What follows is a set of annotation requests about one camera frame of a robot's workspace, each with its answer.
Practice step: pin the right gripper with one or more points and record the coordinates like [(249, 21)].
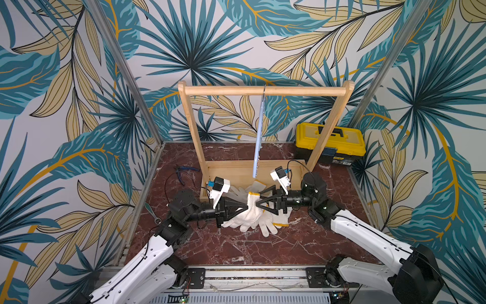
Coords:
[(283, 201)]

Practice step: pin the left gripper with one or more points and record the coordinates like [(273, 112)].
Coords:
[(220, 210)]

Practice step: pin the white glove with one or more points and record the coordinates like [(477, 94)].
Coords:
[(255, 188), (238, 194), (249, 217), (270, 223)]

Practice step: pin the light blue clip hanger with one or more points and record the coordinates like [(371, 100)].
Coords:
[(259, 135)]

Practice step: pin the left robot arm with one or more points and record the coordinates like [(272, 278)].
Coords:
[(156, 267)]

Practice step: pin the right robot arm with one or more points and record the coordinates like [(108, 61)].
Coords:
[(410, 274)]

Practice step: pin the white glove back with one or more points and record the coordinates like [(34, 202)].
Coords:
[(255, 188)]

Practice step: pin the white glove bottom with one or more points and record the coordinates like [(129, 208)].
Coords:
[(270, 223)]

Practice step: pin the wooden hanging rack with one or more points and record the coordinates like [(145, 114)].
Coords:
[(239, 172)]

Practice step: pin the teal wrench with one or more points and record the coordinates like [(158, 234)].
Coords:
[(148, 207)]

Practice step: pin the yellow black toolbox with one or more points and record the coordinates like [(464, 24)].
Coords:
[(344, 146)]

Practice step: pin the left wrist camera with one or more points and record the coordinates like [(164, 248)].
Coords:
[(218, 186)]

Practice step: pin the blue handled pliers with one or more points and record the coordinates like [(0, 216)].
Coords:
[(184, 170)]

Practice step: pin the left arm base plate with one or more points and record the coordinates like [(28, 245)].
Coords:
[(166, 277)]

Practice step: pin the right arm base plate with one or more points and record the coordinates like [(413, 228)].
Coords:
[(322, 277)]

